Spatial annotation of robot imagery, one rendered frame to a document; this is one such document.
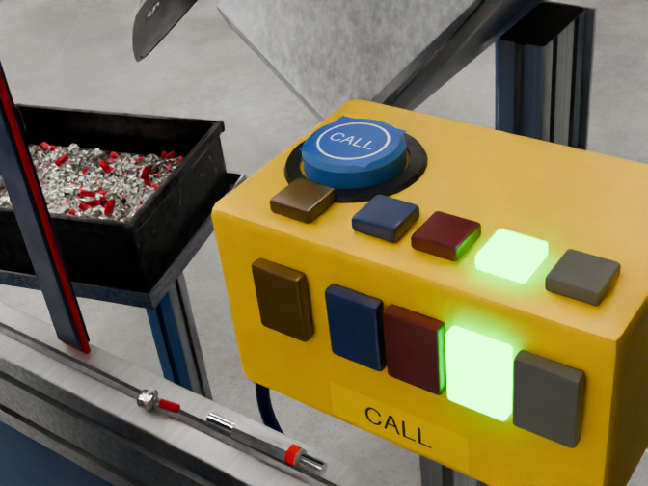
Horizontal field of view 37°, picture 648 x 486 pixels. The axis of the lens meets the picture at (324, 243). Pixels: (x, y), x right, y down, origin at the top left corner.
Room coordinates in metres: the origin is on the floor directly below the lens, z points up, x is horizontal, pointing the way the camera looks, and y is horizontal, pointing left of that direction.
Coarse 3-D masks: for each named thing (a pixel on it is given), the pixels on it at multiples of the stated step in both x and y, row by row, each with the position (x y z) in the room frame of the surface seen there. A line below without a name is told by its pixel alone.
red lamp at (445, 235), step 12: (432, 216) 0.27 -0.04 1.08; (444, 216) 0.27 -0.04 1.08; (456, 216) 0.27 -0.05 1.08; (420, 228) 0.26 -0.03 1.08; (432, 228) 0.26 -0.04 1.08; (444, 228) 0.26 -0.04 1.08; (456, 228) 0.26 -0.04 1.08; (468, 228) 0.26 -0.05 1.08; (480, 228) 0.26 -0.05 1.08; (420, 240) 0.26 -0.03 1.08; (432, 240) 0.26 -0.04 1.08; (444, 240) 0.25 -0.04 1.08; (456, 240) 0.25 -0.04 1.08; (468, 240) 0.25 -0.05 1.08; (432, 252) 0.25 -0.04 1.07; (444, 252) 0.25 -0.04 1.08; (456, 252) 0.25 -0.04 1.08
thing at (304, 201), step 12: (300, 180) 0.30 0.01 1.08; (288, 192) 0.30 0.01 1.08; (300, 192) 0.29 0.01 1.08; (312, 192) 0.29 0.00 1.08; (324, 192) 0.29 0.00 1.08; (276, 204) 0.29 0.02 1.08; (288, 204) 0.29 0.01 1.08; (300, 204) 0.29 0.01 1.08; (312, 204) 0.29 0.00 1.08; (324, 204) 0.29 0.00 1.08; (288, 216) 0.29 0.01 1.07; (300, 216) 0.28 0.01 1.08; (312, 216) 0.28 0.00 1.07
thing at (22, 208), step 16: (0, 112) 0.48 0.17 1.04; (0, 128) 0.48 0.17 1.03; (0, 144) 0.48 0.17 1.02; (0, 160) 0.49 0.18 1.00; (16, 160) 0.48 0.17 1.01; (16, 176) 0.48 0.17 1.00; (16, 192) 0.48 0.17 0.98; (16, 208) 0.49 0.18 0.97; (32, 208) 0.48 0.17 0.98; (32, 224) 0.48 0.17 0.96; (32, 240) 0.48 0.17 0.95; (32, 256) 0.49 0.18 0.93; (48, 256) 0.48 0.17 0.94; (48, 272) 0.48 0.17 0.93; (48, 288) 0.48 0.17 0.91; (48, 304) 0.49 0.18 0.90; (64, 304) 0.48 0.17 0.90; (64, 320) 0.48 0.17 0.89; (64, 336) 0.49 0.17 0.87
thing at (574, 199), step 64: (448, 128) 0.34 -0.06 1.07; (256, 192) 0.31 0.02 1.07; (384, 192) 0.29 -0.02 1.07; (448, 192) 0.29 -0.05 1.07; (512, 192) 0.29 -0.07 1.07; (576, 192) 0.28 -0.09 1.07; (640, 192) 0.28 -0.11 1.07; (256, 256) 0.29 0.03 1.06; (320, 256) 0.27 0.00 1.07; (384, 256) 0.26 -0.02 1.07; (640, 256) 0.24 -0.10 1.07; (256, 320) 0.29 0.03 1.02; (320, 320) 0.27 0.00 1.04; (448, 320) 0.24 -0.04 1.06; (512, 320) 0.22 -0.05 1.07; (576, 320) 0.21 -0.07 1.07; (640, 320) 0.22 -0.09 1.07; (320, 384) 0.28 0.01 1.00; (384, 384) 0.26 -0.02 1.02; (512, 384) 0.22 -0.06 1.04; (640, 384) 0.22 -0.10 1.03; (448, 448) 0.24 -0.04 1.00; (512, 448) 0.22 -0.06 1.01; (576, 448) 0.21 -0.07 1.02; (640, 448) 0.23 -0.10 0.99
